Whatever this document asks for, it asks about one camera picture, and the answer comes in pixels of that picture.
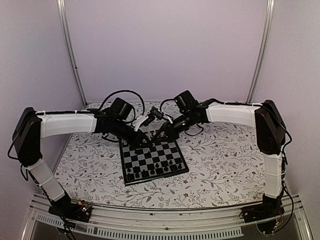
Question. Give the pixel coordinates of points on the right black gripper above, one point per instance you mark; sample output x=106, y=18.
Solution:
x=169, y=129

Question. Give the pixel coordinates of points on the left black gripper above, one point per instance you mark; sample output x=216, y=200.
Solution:
x=136, y=142

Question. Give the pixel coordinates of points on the black and grey chessboard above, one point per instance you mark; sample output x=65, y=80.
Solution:
x=135, y=161

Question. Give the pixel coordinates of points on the black chess rook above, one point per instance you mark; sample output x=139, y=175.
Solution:
x=129, y=176

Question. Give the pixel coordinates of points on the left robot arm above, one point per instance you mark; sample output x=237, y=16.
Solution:
x=39, y=137

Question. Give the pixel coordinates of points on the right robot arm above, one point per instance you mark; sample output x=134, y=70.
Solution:
x=271, y=133

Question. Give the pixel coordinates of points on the floral patterned table mat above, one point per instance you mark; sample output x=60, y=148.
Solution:
x=222, y=166

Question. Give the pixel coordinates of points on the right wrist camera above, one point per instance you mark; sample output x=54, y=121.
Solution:
x=160, y=115

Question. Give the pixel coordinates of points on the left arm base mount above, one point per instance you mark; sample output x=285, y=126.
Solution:
x=64, y=207

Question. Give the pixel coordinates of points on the front aluminium rail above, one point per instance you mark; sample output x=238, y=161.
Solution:
x=125, y=223

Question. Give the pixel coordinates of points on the left aluminium frame post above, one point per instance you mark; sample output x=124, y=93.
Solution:
x=62, y=12

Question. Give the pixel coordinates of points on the aluminium frame post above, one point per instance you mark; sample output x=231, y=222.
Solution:
x=62, y=12
x=268, y=19

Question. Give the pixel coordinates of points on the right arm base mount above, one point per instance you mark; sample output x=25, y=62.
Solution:
x=267, y=216

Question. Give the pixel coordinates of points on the right aluminium frame post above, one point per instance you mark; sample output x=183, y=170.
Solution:
x=268, y=19

